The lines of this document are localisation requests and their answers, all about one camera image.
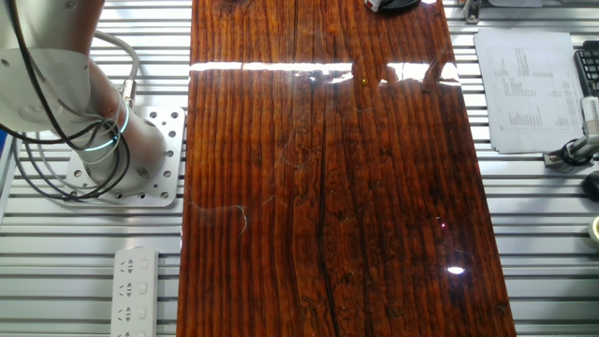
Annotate brown wooden board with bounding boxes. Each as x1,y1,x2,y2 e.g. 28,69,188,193
176,0,519,337

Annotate white power strip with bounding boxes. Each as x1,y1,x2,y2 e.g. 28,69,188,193
110,246,160,337

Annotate printed paper sheets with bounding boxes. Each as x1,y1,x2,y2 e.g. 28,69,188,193
473,26,586,154

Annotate grey metal clamp tool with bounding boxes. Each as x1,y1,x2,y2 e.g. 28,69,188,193
543,135,599,169

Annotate black round object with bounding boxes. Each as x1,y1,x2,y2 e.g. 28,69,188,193
582,170,599,201

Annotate black keyboard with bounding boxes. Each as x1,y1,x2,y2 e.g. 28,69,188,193
574,40,599,97

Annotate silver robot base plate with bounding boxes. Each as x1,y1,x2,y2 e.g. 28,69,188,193
60,105,187,208

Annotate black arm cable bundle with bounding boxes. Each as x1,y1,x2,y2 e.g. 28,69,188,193
0,0,132,202

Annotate metal bar clamp black handle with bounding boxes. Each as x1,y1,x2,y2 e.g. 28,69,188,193
377,0,422,14

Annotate thick grey robot cable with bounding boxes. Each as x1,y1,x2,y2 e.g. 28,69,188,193
93,30,141,109

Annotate small metal bracket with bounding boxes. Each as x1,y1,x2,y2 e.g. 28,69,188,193
462,0,483,25

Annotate ribbed silver exterior camera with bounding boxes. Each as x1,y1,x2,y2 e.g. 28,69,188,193
581,95,599,138

